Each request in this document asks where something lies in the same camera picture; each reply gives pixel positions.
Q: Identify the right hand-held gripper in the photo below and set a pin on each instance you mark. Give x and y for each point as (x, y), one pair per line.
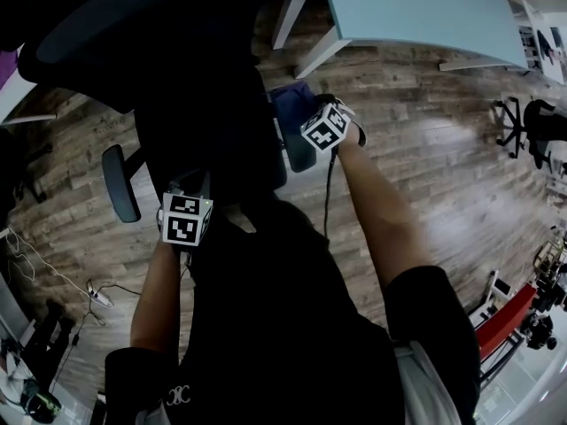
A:
(325, 129)

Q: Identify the black chair armrest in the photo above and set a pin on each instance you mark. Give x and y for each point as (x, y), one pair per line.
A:
(299, 149)
(120, 184)

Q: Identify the white power strip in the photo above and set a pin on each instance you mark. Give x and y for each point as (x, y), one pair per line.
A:
(103, 298)

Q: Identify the black camera equipment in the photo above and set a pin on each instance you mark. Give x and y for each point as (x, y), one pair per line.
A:
(542, 330)

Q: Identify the red board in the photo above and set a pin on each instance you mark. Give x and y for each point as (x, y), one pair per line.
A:
(509, 321)

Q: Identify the large black mesh office chair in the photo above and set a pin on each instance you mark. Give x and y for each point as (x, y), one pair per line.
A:
(177, 82)

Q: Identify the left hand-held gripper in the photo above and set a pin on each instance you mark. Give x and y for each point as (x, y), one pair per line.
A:
(186, 219)

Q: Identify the white desk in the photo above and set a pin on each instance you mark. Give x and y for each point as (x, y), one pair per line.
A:
(545, 25)

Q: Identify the person's right forearm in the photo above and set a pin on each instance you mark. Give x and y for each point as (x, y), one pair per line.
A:
(376, 219)

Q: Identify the person's black shirt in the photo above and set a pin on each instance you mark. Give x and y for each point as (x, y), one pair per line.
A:
(274, 326)

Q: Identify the pink cloth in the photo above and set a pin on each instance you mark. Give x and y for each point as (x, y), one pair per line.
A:
(6, 67)

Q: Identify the person's left forearm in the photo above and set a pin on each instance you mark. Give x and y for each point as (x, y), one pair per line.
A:
(155, 299)

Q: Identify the blue cloth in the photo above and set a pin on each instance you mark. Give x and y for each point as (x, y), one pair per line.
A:
(290, 100)

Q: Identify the light blue table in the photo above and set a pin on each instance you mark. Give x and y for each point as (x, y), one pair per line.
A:
(421, 7)

